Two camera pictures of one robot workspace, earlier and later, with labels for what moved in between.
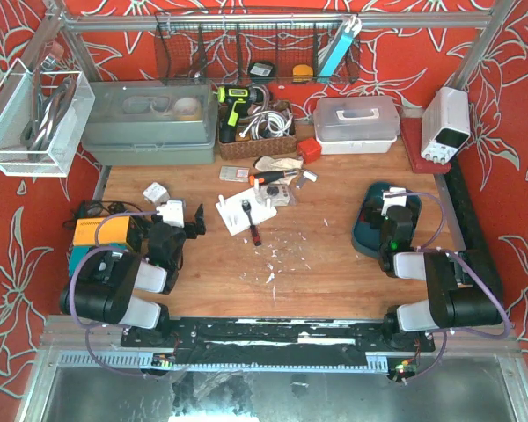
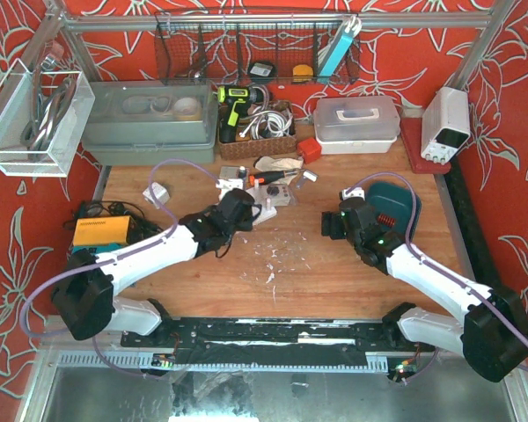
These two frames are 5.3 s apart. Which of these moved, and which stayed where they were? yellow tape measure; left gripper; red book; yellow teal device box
Moved: left gripper
Stayed: yellow teal device box; red book; yellow tape measure
